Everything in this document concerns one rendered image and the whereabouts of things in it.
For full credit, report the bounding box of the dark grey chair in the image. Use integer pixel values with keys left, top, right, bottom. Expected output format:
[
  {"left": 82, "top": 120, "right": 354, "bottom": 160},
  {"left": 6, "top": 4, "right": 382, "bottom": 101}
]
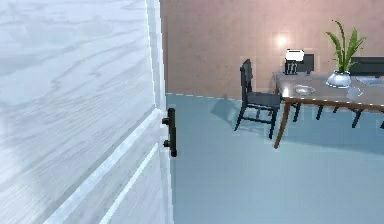
[{"left": 234, "top": 58, "right": 283, "bottom": 140}]

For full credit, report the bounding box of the glass dish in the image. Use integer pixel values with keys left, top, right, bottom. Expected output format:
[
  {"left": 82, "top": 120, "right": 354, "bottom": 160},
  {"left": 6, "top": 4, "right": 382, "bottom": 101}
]
[{"left": 293, "top": 85, "right": 316, "bottom": 96}]

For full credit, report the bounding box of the white room door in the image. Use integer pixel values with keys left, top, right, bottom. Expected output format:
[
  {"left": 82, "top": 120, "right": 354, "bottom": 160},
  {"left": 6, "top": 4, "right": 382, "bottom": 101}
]
[{"left": 0, "top": 0, "right": 175, "bottom": 224}]

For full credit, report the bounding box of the brown wooden table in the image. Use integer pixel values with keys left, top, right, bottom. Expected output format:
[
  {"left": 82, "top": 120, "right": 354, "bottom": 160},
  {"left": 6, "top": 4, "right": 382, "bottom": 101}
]
[{"left": 271, "top": 71, "right": 384, "bottom": 150}]

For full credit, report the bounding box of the green house plant silver pot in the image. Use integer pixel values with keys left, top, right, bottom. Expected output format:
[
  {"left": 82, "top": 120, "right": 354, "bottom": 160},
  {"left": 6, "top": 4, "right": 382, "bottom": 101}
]
[{"left": 325, "top": 19, "right": 367, "bottom": 89}]

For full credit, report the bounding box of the clear glass cup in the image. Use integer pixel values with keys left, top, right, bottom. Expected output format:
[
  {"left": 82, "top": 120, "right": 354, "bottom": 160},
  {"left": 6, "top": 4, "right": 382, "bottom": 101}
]
[{"left": 346, "top": 86, "right": 364, "bottom": 101}]

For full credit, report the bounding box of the black monitor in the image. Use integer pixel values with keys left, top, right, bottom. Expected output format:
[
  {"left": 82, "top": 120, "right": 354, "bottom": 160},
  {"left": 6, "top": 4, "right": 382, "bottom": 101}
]
[{"left": 349, "top": 56, "right": 384, "bottom": 79}]

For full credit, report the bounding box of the black door handle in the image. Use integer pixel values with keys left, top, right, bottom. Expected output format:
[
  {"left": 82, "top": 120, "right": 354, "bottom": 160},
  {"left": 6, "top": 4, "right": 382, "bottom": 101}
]
[{"left": 161, "top": 107, "right": 178, "bottom": 158}]

